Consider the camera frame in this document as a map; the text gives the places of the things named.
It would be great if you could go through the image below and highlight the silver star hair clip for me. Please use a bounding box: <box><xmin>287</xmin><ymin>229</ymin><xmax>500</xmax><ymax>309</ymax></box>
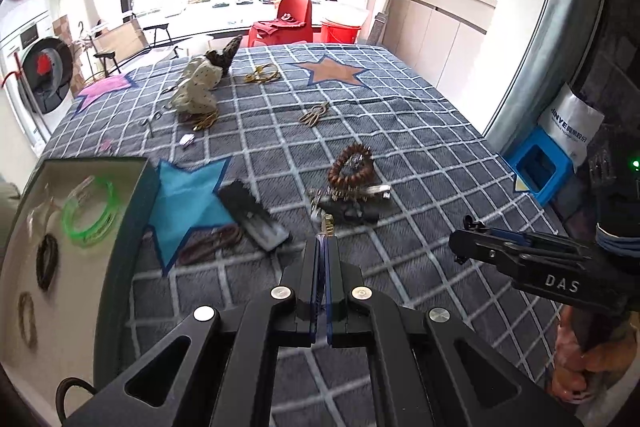
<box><xmin>307</xmin><ymin>184</ymin><xmax>392</xmax><ymax>202</ymax></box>

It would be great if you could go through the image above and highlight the black hair claw clip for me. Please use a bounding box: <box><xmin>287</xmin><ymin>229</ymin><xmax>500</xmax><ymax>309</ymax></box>
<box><xmin>318</xmin><ymin>199</ymin><xmax>378</xmax><ymax>225</ymax></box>

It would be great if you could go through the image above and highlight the beige jewelry tray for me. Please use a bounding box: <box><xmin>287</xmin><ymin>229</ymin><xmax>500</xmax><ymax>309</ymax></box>
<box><xmin>1</xmin><ymin>157</ymin><xmax>160</xmax><ymax>426</ymax></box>

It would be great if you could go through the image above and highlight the right hand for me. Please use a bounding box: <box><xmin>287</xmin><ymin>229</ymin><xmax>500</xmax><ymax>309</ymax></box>
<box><xmin>547</xmin><ymin>306</ymin><xmax>638</xmax><ymax>403</ymax></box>

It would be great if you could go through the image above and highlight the blue plastic stool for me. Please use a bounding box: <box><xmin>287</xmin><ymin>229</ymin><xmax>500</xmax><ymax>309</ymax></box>
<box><xmin>506</xmin><ymin>127</ymin><xmax>574</xmax><ymax>207</ymax></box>

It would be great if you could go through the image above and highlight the white shopping bag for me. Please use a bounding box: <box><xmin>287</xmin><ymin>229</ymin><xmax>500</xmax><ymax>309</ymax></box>
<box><xmin>538</xmin><ymin>84</ymin><xmax>604</xmax><ymax>169</ymax></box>

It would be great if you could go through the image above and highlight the grey plaid bedspread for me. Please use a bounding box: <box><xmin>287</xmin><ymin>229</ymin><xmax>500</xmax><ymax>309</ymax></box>
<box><xmin>44</xmin><ymin>44</ymin><xmax>558</xmax><ymax>383</ymax></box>

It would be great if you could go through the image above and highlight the green translucent bangle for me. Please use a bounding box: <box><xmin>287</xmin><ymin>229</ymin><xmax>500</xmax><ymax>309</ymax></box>
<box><xmin>61</xmin><ymin>176</ymin><xmax>119</xmax><ymax>248</ymax></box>

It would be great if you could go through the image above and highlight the red plastic basin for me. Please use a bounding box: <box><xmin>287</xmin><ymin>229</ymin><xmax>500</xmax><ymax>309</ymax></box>
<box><xmin>320</xmin><ymin>20</ymin><xmax>361</xmax><ymax>44</ymax></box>

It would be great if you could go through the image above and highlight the red plastic chair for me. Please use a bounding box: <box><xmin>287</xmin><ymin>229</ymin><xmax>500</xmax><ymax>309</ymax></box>
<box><xmin>247</xmin><ymin>0</ymin><xmax>314</xmax><ymax>48</ymax></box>

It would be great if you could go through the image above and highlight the clear plastic hair claw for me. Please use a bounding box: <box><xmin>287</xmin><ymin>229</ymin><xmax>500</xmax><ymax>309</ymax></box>
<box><xmin>27</xmin><ymin>176</ymin><xmax>96</xmax><ymax>236</ymax></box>

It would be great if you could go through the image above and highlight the wooden folding chair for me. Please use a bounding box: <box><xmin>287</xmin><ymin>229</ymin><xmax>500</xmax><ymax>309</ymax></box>
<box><xmin>89</xmin><ymin>12</ymin><xmax>174</xmax><ymax>78</ymax></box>

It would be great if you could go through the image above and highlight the white washing machine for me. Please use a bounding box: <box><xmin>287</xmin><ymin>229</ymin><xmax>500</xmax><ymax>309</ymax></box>
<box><xmin>1</xmin><ymin>9</ymin><xmax>74</xmax><ymax>156</ymax></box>

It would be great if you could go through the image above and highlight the brown wooden bead bracelet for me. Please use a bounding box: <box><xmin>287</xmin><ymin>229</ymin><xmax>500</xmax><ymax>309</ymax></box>
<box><xmin>327</xmin><ymin>142</ymin><xmax>378</xmax><ymax>191</ymax></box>

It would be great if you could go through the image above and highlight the gold hoop necklace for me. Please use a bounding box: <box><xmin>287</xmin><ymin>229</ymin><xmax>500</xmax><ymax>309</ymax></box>
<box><xmin>243</xmin><ymin>62</ymin><xmax>282</xmax><ymax>86</ymax></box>

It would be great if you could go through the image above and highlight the beige wall cabinet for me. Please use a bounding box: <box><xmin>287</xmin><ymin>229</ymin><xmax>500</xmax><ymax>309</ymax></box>
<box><xmin>383</xmin><ymin>0</ymin><xmax>497</xmax><ymax>130</ymax></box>

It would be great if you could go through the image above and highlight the black spiral hair tie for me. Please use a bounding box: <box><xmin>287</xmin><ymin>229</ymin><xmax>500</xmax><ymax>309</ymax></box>
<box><xmin>34</xmin><ymin>233</ymin><xmax>61</xmax><ymax>292</ymax></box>

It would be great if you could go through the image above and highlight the brown braided hair tie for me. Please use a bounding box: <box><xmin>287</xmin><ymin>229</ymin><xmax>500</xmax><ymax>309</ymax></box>
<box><xmin>17</xmin><ymin>290</ymin><xmax>39</xmax><ymax>350</ymax></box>

